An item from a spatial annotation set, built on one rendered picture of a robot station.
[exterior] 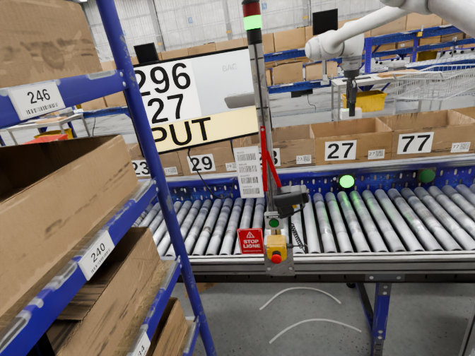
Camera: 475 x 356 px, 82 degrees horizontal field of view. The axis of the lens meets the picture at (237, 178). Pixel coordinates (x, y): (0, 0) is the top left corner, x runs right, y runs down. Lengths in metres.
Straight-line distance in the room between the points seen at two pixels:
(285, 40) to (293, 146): 4.56
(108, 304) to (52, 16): 0.42
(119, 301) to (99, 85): 0.35
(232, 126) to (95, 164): 0.63
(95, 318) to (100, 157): 0.24
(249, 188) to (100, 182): 0.63
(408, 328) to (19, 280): 1.87
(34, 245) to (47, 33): 0.26
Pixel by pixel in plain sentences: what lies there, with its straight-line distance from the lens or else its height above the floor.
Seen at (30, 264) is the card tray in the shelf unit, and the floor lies 1.36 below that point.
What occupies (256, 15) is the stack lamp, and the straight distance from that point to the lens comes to 0.88.
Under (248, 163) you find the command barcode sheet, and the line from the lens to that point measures 0.95.
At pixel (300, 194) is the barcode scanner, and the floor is 1.08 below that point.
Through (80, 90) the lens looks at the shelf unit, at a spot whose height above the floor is 1.53.
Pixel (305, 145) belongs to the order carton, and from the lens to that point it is 1.57.
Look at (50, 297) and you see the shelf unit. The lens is 0.38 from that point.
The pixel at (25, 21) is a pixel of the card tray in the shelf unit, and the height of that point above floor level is 1.61.
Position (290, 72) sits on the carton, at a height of 0.99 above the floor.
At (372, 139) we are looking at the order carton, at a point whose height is 1.01.
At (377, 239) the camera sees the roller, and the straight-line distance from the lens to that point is 1.31.
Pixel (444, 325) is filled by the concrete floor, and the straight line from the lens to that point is 2.07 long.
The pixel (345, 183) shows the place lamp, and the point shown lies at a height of 0.80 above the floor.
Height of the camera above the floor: 1.54
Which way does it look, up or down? 25 degrees down
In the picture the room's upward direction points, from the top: 9 degrees counter-clockwise
